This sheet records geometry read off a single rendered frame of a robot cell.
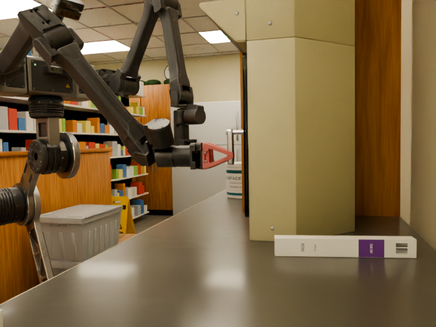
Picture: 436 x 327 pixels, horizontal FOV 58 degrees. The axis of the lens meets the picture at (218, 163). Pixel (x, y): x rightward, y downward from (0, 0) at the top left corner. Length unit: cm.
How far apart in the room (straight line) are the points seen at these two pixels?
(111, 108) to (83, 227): 201
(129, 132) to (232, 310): 62
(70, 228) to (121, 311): 248
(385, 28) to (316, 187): 58
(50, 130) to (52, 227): 152
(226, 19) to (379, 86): 55
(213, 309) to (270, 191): 41
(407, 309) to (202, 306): 29
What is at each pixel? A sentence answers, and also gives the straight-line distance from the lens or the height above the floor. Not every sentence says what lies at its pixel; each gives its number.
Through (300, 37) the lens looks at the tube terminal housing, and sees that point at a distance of 96.
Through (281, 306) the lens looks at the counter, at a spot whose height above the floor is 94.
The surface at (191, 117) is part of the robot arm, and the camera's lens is 139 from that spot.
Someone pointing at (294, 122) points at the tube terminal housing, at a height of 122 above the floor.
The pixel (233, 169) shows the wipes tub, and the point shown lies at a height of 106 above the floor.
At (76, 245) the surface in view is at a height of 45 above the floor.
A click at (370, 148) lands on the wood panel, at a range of 130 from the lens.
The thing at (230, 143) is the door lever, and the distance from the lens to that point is 99.
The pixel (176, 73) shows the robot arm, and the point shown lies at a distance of 148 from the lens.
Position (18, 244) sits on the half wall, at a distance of 324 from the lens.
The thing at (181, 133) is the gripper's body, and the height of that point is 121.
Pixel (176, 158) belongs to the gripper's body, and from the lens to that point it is 101.
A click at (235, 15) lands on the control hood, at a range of 98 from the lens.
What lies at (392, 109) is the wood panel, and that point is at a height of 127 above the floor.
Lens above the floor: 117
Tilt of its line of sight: 3 degrees down
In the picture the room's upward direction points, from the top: 1 degrees counter-clockwise
